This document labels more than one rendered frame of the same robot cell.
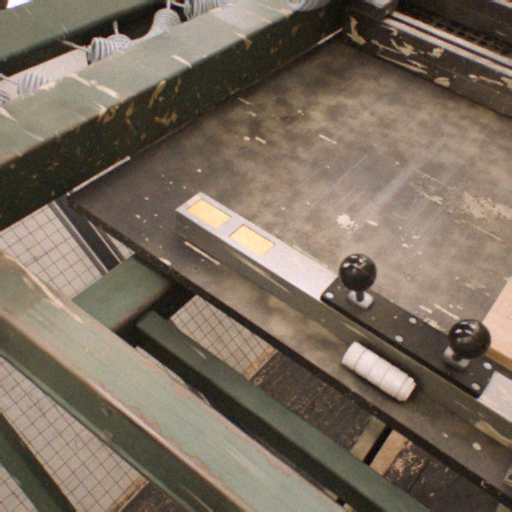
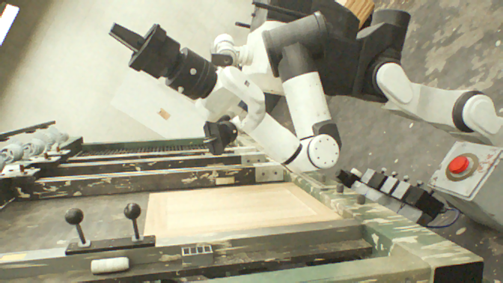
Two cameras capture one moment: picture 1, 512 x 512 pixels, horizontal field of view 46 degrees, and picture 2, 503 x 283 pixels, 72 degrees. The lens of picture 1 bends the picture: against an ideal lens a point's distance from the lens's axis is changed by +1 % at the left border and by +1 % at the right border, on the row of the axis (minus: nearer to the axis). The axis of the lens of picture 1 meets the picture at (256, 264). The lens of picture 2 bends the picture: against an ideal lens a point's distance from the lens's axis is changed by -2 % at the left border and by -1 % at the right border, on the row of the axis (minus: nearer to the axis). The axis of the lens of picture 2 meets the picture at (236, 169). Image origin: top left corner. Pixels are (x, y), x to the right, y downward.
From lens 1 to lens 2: 0.40 m
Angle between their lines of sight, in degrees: 48
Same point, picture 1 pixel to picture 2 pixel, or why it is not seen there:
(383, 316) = (99, 244)
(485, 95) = (99, 189)
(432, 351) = (127, 242)
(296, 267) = (45, 253)
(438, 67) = (72, 189)
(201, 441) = not seen: outside the picture
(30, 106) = not seen: outside the picture
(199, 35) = not seen: outside the picture
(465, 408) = (153, 255)
